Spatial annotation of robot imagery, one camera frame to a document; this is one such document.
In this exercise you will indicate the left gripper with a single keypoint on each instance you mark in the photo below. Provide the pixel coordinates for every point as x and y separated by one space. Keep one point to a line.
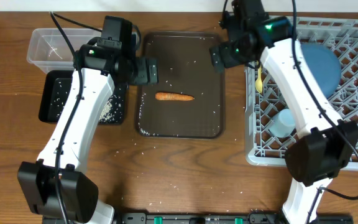
150 72

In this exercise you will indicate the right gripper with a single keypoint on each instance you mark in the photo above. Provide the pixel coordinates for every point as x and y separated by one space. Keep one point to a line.
217 59

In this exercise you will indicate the orange carrot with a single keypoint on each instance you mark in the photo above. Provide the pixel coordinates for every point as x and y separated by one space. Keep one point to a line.
165 96

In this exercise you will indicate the yellow plastic spoon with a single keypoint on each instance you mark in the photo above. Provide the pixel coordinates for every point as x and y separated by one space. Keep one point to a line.
259 82

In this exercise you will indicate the white rice pile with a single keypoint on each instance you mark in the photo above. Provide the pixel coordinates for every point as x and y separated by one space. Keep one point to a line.
106 115

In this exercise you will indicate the dark blue plate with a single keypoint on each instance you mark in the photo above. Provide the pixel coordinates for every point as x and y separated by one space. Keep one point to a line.
324 66

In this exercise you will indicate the light blue plastic cup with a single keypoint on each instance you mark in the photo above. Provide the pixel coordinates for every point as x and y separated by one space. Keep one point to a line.
283 124

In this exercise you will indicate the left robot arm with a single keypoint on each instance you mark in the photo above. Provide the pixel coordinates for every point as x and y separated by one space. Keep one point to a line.
55 186

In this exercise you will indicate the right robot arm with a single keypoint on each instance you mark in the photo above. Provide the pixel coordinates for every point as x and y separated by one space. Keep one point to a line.
325 141

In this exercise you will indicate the black rectangular waste tray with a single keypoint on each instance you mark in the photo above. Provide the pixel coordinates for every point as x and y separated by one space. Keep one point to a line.
56 90

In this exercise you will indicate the clear plastic waste bin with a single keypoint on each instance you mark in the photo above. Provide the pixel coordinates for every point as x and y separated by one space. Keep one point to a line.
48 50

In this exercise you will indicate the grey dishwasher rack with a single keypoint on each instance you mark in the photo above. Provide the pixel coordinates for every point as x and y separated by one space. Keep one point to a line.
338 35

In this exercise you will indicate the brown serving tray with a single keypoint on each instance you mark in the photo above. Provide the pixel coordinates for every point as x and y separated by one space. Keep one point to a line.
184 67

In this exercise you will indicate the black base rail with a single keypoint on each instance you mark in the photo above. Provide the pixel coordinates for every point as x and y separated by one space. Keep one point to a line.
251 218

